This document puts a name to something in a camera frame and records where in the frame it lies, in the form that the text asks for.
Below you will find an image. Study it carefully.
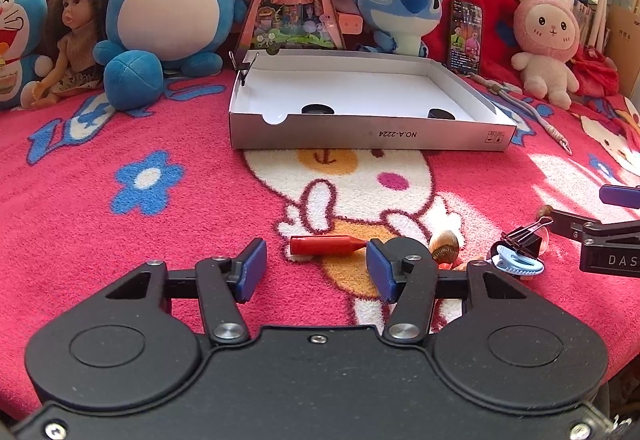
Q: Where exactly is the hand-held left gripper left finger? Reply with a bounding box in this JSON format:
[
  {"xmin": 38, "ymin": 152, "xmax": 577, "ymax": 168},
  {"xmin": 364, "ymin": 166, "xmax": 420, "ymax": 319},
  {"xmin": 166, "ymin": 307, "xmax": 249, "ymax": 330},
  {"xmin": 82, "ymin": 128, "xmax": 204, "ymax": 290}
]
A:
[{"xmin": 102, "ymin": 237, "xmax": 268, "ymax": 346}]

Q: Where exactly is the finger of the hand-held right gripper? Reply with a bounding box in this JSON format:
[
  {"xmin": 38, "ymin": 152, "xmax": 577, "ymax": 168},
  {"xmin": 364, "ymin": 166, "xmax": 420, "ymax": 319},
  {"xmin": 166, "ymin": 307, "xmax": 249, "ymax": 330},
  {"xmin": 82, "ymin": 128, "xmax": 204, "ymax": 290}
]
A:
[
  {"xmin": 599, "ymin": 184, "xmax": 640, "ymax": 210},
  {"xmin": 550, "ymin": 210, "xmax": 603, "ymax": 241}
]

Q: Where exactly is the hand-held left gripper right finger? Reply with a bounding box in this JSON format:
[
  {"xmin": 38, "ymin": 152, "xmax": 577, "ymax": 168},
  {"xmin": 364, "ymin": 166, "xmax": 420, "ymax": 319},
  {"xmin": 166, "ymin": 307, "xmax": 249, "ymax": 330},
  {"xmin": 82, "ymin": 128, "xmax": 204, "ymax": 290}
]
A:
[{"xmin": 366, "ymin": 236, "xmax": 527, "ymax": 346}]

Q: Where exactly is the clear plastic ball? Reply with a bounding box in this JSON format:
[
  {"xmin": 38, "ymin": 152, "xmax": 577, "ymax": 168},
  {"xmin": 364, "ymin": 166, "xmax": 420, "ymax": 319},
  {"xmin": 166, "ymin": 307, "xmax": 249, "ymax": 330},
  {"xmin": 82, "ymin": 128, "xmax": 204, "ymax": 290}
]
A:
[{"xmin": 530, "ymin": 225, "xmax": 551, "ymax": 257}]

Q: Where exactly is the black binder clip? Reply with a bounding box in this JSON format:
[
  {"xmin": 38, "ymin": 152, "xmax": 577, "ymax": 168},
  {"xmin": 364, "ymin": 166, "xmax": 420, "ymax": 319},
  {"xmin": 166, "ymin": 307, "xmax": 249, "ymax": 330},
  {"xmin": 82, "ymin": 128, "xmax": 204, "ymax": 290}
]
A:
[
  {"xmin": 500, "ymin": 216, "xmax": 553, "ymax": 253},
  {"xmin": 228, "ymin": 51, "xmax": 260, "ymax": 87}
]

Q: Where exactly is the light blue pacifier clip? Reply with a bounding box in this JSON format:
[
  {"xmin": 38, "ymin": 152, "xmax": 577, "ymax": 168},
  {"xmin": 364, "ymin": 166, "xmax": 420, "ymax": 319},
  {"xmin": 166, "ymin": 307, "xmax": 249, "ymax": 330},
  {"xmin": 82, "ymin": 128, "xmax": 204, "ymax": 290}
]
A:
[{"xmin": 487, "ymin": 242, "xmax": 545, "ymax": 280}]

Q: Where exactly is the brown acorn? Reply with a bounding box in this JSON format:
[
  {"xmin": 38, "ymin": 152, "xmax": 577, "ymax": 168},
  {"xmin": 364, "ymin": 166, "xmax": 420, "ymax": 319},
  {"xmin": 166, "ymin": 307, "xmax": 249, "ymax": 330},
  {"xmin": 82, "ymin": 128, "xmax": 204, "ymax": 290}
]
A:
[{"xmin": 430, "ymin": 230, "xmax": 461, "ymax": 266}]

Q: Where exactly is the shallow white cardboard box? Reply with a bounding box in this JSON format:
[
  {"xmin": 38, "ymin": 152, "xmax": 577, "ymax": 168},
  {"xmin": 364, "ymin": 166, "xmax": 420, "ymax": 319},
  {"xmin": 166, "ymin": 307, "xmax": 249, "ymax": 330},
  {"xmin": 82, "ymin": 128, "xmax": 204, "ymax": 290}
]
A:
[{"xmin": 228, "ymin": 49, "xmax": 517, "ymax": 153}]

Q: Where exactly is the red printed blanket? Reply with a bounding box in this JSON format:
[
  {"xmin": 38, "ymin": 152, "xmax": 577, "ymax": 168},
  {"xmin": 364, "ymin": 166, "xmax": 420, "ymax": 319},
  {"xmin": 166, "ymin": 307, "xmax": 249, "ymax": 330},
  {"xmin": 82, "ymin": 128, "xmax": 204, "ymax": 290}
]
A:
[{"xmin": 0, "ymin": 0, "xmax": 640, "ymax": 421}]

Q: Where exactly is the red crumpled cloth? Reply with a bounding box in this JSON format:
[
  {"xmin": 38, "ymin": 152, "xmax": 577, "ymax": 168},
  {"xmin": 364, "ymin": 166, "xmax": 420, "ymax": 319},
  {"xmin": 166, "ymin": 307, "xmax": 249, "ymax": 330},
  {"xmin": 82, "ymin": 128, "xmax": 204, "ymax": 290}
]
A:
[{"xmin": 570, "ymin": 45, "xmax": 621, "ymax": 97}]

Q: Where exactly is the brown cardboard carton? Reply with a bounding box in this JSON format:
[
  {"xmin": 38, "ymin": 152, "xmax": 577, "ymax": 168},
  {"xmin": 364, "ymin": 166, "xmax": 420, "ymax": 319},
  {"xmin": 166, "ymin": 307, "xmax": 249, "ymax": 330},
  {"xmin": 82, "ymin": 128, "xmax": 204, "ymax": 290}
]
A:
[{"xmin": 605, "ymin": 2, "xmax": 640, "ymax": 96}]

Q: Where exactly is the pink bunny plush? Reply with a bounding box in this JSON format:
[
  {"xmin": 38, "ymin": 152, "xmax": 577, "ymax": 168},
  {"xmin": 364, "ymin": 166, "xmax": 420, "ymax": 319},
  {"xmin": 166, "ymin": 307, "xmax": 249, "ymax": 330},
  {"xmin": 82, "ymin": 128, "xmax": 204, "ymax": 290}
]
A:
[{"xmin": 510, "ymin": 0, "xmax": 583, "ymax": 108}]

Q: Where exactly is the black smartphone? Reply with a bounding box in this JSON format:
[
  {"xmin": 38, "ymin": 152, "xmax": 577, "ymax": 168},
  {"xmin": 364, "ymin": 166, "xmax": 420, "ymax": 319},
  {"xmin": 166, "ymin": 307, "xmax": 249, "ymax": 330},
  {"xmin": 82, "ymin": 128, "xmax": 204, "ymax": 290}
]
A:
[{"xmin": 446, "ymin": 0, "xmax": 483, "ymax": 76}]

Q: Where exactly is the round blue mouse plush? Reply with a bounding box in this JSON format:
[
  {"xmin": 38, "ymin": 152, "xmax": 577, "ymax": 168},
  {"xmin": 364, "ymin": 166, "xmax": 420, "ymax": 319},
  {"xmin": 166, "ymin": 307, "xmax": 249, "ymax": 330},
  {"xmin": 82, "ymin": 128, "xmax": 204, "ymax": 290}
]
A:
[{"xmin": 92, "ymin": 0, "xmax": 258, "ymax": 111}]

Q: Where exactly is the blue alien plush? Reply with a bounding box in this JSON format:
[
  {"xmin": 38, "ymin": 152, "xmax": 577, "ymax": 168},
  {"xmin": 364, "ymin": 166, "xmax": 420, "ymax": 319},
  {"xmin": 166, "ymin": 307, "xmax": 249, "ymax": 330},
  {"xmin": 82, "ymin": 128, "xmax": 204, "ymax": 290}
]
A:
[{"xmin": 327, "ymin": 0, "xmax": 446, "ymax": 57}]

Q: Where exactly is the brown haired doll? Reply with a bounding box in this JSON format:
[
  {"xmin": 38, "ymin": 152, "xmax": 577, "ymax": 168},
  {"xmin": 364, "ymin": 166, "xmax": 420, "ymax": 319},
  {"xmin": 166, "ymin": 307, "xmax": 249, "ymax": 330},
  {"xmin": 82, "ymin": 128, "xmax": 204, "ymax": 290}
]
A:
[{"xmin": 31, "ymin": 0, "xmax": 113, "ymax": 108}]

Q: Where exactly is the blue robot cat plush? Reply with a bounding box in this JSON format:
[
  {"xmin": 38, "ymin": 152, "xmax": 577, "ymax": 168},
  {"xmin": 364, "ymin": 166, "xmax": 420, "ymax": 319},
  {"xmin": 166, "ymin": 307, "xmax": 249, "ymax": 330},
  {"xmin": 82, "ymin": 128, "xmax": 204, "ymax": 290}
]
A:
[{"xmin": 0, "ymin": 0, "xmax": 53, "ymax": 110}]

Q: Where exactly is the grey braided lanyard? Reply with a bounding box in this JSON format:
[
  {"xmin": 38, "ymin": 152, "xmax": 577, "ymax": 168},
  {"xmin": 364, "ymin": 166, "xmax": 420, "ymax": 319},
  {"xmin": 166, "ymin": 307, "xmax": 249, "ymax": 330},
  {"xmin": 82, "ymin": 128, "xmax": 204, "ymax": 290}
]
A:
[{"xmin": 470, "ymin": 72, "xmax": 573, "ymax": 156}]

